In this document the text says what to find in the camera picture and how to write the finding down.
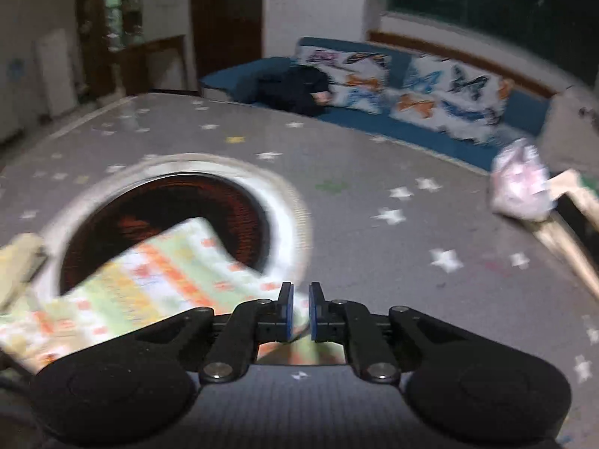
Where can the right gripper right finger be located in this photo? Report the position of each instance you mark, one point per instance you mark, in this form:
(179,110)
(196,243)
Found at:
(352,326)

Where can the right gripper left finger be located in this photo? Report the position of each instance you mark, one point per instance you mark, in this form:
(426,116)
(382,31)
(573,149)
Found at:
(238,336)

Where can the colourful patterned baby garment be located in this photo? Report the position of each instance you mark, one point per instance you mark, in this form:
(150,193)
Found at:
(177,270)

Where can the round black induction cooktop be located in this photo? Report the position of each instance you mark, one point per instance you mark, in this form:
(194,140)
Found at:
(257,215)

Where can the pink white plastic bag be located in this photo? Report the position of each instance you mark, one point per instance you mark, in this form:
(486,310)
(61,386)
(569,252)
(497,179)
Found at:
(519,186)

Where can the dark clothing on sofa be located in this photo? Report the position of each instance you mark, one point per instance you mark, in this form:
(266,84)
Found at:
(299,89)

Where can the left butterfly cushion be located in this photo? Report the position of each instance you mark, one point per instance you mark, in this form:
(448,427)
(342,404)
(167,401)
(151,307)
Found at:
(356,79)

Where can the butterfly cushion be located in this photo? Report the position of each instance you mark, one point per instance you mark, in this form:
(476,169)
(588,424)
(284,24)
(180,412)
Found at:
(356,79)
(451,97)

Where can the cream folded cloth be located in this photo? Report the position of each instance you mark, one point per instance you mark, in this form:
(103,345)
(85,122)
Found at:
(570,232)

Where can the right butterfly cushion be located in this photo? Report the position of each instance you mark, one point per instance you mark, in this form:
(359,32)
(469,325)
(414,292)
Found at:
(451,97)

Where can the blue sofa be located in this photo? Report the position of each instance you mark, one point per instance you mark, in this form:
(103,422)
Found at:
(525,111)

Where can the wooden display cabinet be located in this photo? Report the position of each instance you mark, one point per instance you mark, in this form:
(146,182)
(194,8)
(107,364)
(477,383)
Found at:
(134,45)

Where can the white refrigerator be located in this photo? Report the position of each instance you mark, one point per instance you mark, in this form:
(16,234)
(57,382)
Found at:
(53,56)

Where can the dark wooden door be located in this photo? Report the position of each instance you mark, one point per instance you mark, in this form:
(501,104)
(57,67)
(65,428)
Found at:
(226,33)

